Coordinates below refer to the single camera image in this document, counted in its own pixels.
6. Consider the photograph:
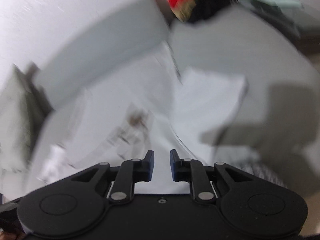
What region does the grey sofa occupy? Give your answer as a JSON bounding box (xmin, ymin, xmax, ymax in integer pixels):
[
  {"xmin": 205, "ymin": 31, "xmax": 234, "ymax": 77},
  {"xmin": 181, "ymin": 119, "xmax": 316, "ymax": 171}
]
[{"xmin": 1, "ymin": 0, "xmax": 319, "ymax": 200}]

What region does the black folded garment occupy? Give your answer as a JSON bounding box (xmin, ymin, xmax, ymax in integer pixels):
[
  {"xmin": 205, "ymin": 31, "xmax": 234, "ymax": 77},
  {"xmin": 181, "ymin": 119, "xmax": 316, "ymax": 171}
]
[{"xmin": 187, "ymin": 0, "xmax": 239, "ymax": 23}]

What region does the glass top side table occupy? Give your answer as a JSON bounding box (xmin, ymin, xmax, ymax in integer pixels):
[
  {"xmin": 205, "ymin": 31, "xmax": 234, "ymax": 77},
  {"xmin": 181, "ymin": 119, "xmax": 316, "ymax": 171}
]
[{"xmin": 241, "ymin": 0, "xmax": 319, "ymax": 55}]

